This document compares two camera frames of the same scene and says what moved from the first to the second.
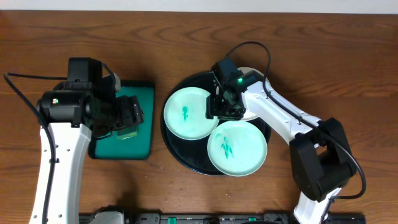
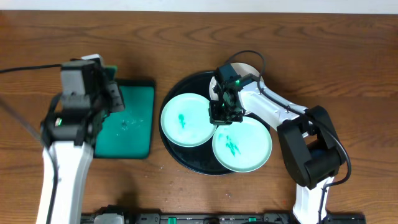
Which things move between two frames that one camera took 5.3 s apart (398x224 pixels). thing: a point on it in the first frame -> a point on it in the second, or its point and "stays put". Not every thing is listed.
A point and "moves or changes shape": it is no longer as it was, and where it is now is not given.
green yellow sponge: (127, 133) -> (112, 69)
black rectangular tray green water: (138, 147) stays put
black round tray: (266, 132) -> (200, 158)
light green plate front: (237, 148) stays put
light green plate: (185, 114) moves or changes shape
